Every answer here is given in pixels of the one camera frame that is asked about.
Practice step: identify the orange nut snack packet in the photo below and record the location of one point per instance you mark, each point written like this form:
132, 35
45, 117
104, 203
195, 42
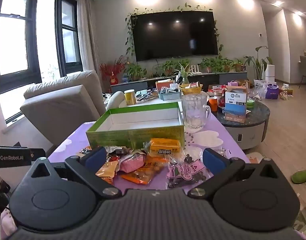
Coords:
143, 173

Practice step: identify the row of potted green plants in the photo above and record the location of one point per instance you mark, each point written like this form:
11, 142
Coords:
168, 66

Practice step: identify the tall leafy floor plant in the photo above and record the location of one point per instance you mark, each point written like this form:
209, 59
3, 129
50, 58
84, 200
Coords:
259, 65

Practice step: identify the dark round side table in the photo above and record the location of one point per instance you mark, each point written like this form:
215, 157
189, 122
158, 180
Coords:
255, 120

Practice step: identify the white cushion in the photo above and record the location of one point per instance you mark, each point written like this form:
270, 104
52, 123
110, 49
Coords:
116, 100

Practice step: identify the orange cup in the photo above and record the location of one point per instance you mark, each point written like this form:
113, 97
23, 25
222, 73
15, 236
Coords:
213, 104

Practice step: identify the green cardboard box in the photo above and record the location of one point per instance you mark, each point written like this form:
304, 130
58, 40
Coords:
133, 135

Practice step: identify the wall television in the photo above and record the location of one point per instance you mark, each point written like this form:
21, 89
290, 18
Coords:
174, 35

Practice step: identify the purple floral tablecloth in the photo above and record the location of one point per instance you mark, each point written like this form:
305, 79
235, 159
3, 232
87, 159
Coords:
205, 135

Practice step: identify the green slipper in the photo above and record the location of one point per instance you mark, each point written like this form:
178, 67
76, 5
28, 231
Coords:
302, 177

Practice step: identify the spider plant in vase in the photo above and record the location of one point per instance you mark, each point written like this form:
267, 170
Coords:
184, 73

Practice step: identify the orange storage box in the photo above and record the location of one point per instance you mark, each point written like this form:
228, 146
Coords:
164, 83

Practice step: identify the grey television cabinet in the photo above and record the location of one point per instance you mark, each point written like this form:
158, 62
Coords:
233, 77

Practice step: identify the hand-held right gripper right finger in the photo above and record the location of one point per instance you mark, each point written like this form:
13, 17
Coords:
213, 158

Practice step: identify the pink snack packet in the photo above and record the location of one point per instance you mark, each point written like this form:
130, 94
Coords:
133, 163

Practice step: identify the purple shopping bag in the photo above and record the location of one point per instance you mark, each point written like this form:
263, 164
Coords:
272, 92

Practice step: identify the yellow cake snack packet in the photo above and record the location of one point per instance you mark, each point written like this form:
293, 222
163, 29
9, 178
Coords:
165, 146

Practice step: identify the yellow canister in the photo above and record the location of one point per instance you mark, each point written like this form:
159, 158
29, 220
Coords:
130, 97

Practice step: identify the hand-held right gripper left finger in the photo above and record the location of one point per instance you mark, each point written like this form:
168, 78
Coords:
96, 156

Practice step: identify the small orange snack packet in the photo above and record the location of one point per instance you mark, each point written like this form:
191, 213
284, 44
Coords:
106, 171

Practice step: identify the beige curtain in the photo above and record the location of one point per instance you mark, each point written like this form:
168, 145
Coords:
88, 35

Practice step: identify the wicker basket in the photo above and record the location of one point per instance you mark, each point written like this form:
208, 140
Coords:
191, 90

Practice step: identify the wide black framed window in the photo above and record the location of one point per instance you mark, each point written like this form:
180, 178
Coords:
12, 42

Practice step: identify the silver foil candy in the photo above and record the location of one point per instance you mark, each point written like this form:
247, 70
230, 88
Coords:
115, 150

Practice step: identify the narrow black framed window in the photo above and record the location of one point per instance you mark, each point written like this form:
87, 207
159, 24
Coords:
68, 42

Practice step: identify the clear glass mug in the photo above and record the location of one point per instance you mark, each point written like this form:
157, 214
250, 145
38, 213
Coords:
194, 112

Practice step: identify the pink label prune packet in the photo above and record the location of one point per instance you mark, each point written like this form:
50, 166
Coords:
184, 172

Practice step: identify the blue white carton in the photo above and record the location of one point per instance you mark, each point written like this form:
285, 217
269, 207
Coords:
235, 105

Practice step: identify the beige sofa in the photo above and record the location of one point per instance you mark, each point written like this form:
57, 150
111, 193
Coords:
55, 105

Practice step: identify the red flower arrangement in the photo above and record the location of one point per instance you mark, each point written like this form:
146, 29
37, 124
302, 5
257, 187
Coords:
111, 68

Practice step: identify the blue organizer tray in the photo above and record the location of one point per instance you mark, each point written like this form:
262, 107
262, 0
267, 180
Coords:
169, 95

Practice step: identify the white air purifier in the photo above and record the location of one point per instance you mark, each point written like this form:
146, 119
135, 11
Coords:
270, 72

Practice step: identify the purple gift box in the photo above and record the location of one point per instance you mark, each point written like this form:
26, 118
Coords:
233, 83

